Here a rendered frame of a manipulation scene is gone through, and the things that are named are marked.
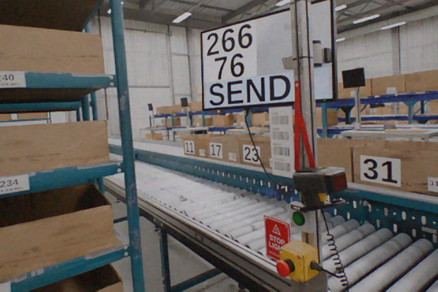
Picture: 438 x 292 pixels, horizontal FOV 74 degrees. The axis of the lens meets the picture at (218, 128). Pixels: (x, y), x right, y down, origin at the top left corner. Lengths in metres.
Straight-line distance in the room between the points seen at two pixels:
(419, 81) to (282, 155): 5.37
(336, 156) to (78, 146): 1.12
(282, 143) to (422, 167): 0.63
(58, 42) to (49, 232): 0.41
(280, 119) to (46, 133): 0.58
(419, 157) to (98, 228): 1.11
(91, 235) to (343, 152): 1.09
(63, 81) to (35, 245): 0.35
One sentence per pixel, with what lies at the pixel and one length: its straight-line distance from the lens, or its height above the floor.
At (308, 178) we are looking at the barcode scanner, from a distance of 0.72.
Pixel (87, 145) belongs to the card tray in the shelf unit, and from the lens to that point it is 0.73.
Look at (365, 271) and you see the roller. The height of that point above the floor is 0.73.
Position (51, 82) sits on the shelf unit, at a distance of 0.69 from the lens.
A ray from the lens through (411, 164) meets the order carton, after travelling 1.33.
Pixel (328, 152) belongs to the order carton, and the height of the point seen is 1.02.
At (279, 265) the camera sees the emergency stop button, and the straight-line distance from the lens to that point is 0.81.
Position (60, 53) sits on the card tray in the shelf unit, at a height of 1.39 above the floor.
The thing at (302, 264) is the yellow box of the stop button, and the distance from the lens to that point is 0.82.
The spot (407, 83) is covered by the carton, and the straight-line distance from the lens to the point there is 6.18.
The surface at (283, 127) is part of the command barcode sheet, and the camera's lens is 0.83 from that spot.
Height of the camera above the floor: 1.24
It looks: 3 degrees down
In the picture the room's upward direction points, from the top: 4 degrees counter-clockwise
